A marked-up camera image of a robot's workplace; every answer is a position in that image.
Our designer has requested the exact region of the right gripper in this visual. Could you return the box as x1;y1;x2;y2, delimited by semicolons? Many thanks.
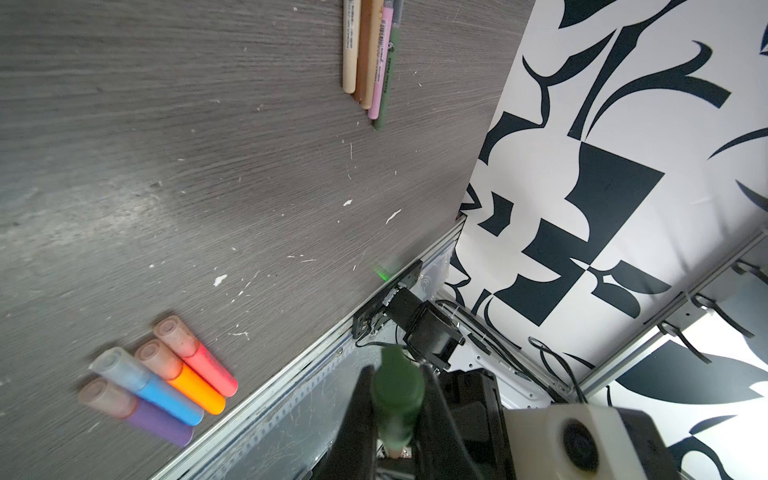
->
439;368;516;479

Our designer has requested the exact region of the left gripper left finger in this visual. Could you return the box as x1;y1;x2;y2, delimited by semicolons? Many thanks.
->
313;366;378;480

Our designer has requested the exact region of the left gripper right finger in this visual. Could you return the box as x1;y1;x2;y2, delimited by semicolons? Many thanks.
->
416;364;483;479

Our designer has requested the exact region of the green capped brown pen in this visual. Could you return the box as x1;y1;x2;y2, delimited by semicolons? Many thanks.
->
371;346;425;459

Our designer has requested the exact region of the tan pen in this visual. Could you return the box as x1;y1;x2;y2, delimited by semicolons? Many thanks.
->
361;0;384;110

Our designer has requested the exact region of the ochre capped brown pen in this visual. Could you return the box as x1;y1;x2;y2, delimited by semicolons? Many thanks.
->
353;0;373;104

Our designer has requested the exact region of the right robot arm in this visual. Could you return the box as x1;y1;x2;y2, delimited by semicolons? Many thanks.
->
383;286;569;479

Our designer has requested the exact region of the orange marker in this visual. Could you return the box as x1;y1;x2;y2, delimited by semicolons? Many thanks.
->
134;339;226;415

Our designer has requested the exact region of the red marker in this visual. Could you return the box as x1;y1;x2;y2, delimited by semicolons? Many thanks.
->
153;315;239;398

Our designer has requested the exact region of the blue marker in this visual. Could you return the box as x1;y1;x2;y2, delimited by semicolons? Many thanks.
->
89;347;204;426

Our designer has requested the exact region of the purple marker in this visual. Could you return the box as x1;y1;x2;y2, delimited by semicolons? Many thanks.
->
77;378;193;447

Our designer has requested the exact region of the aluminium front rail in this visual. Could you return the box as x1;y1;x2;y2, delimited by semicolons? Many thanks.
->
154;314;379;479

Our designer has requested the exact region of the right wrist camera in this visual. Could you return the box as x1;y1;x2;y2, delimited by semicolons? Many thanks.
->
504;403;680;479

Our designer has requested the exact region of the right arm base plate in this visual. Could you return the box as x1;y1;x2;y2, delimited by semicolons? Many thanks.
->
352;260;423;340

